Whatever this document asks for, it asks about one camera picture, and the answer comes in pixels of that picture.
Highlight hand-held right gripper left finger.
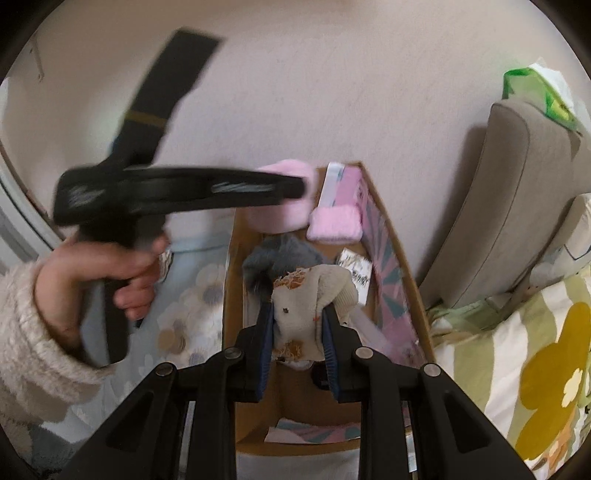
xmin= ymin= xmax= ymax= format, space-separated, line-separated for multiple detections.
xmin=60 ymin=302 xmax=278 ymax=480

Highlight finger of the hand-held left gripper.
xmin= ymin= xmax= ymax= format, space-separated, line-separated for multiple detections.
xmin=139 ymin=167 xmax=306 ymax=217

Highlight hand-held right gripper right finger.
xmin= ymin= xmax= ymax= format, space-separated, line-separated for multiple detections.
xmin=323 ymin=307 xmax=536 ymax=480

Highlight small black object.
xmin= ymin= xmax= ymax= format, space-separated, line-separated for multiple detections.
xmin=310 ymin=362 xmax=331 ymax=391

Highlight cream bear print socks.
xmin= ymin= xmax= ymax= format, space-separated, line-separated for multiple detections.
xmin=271 ymin=265 xmax=360 ymax=363

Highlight pink fuzzy cuff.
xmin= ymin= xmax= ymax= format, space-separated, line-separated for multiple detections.
xmin=245 ymin=159 xmax=317 ymax=234
xmin=307 ymin=205 xmax=363 ymax=243

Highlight pink patterned cardboard box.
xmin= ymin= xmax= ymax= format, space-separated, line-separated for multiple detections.
xmin=222 ymin=161 xmax=437 ymax=457

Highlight small printed tissue packet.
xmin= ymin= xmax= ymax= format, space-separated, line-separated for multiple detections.
xmin=336 ymin=248 xmax=372 ymax=305

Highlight grey fuzzy slipper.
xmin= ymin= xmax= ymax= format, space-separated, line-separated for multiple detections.
xmin=242 ymin=233 xmax=324 ymax=296

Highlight person's left forearm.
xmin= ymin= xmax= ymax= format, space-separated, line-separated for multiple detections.
xmin=0 ymin=261 xmax=114 ymax=467

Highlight person's left hand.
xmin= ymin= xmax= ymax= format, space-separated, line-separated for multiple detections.
xmin=34 ymin=233 xmax=169 ymax=356

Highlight white cabinet door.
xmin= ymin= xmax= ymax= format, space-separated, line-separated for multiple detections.
xmin=0 ymin=152 xmax=65 ymax=278

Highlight grey cushion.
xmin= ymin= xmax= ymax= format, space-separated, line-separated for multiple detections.
xmin=418 ymin=99 xmax=587 ymax=310

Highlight green tissue pack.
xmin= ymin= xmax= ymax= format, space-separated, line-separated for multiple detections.
xmin=502 ymin=60 xmax=585 ymax=134

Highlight white wall bracket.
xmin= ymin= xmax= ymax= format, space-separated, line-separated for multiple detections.
xmin=28 ymin=37 xmax=47 ymax=84

